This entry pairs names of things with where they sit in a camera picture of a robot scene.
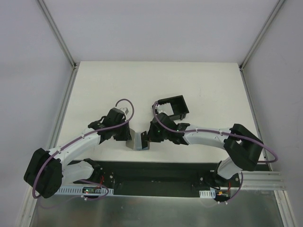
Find left aluminium frame post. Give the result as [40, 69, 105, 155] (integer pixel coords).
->
[36, 0, 80, 69]

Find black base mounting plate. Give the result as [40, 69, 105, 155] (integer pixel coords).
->
[45, 158, 272, 196]

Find aluminium frame post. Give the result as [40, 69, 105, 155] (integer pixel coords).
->
[239, 0, 287, 70]
[36, 0, 80, 69]

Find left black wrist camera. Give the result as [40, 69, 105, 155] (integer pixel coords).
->
[102, 108, 126, 127]

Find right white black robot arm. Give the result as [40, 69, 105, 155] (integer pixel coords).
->
[147, 117, 263, 187]

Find right aluminium frame post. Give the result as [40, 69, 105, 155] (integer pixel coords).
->
[239, 0, 287, 70]

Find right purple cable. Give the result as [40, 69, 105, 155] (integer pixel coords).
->
[152, 101, 278, 206]

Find black plastic card box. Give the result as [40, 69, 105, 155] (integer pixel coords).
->
[155, 95, 189, 121]

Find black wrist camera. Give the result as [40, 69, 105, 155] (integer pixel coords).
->
[151, 113, 177, 131]
[102, 108, 126, 127]

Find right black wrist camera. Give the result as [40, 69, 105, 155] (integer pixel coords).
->
[151, 113, 177, 131]

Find grey leather card holder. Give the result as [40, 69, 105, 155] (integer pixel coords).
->
[125, 129, 150, 151]

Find left white cable duct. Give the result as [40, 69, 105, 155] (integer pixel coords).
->
[55, 186, 114, 196]

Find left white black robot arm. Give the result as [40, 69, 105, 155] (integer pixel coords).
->
[24, 121, 129, 199]

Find right white cable duct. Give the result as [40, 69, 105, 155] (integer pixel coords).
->
[199, 189, 216, 199]

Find white cable duct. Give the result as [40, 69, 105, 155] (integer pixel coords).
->
[199, 189, 216, 199]
[55, 186, 114, 196]

